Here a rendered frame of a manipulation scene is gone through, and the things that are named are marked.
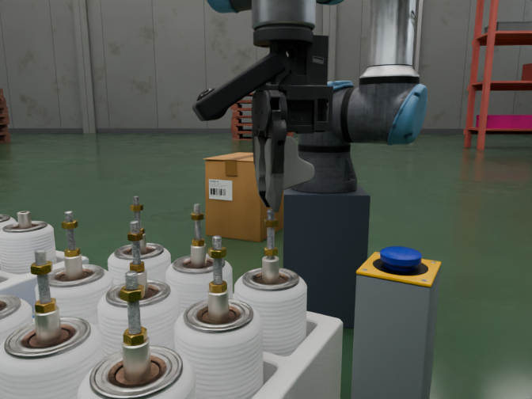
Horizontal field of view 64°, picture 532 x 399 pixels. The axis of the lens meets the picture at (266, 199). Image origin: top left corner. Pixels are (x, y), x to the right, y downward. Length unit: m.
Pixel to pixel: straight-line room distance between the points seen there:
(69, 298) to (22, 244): 0.32
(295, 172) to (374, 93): 0.39
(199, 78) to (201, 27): 1.15
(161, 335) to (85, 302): 0.12
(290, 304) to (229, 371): 0.13
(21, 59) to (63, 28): 1.29
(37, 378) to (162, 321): 0.14
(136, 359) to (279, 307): 0.21
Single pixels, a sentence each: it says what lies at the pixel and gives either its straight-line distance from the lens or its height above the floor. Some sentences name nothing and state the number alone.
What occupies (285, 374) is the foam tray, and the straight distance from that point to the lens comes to 0.52.
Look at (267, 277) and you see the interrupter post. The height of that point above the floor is 0.26.
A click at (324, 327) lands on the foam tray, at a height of 0.18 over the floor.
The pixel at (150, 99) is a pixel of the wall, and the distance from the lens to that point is 10.88.
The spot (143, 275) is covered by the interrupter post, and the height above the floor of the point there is 0.28.
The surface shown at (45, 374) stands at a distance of 0.45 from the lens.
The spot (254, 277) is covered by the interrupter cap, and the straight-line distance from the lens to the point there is 0.58.
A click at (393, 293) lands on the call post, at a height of 0.30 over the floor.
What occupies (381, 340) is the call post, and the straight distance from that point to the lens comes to 0.46.
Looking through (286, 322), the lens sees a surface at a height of 0.21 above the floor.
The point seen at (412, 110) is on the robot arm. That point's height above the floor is 0.47.
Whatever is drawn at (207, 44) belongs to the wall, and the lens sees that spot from 10.67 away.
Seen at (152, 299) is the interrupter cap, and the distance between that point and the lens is 0.53.
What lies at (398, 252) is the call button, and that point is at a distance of 0.45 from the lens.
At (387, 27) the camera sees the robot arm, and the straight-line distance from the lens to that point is 0.89.
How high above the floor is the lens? 0.47
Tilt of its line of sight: 11 degrees down
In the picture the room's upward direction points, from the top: straight up
